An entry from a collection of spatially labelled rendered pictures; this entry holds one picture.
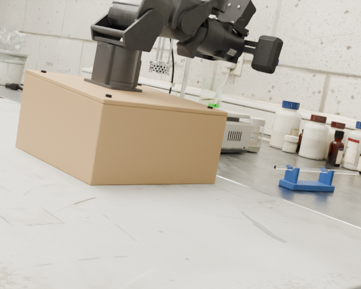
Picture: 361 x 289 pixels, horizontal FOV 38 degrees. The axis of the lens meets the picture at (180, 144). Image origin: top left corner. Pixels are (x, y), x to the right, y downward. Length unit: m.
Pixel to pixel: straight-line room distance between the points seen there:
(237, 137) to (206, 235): 0.63
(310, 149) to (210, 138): 0.62
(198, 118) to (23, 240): 0.36
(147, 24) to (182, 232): 0.35
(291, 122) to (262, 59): 0.53
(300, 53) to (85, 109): 1.05
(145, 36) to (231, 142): 0.44
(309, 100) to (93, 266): 1.24
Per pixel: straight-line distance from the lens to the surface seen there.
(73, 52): 2.62
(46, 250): 0.42
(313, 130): 1.33
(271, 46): 0.91
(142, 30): 0.75
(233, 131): 1.12
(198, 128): 0.73
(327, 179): 0.92
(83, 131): 0.65
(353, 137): 1.28
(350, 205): 0.84
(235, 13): 0.94
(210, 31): 0.87
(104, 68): 0.76
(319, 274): 0.48
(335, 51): 1.55
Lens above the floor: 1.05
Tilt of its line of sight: 7 degrees down
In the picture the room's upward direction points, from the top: 10 degrees clockwise
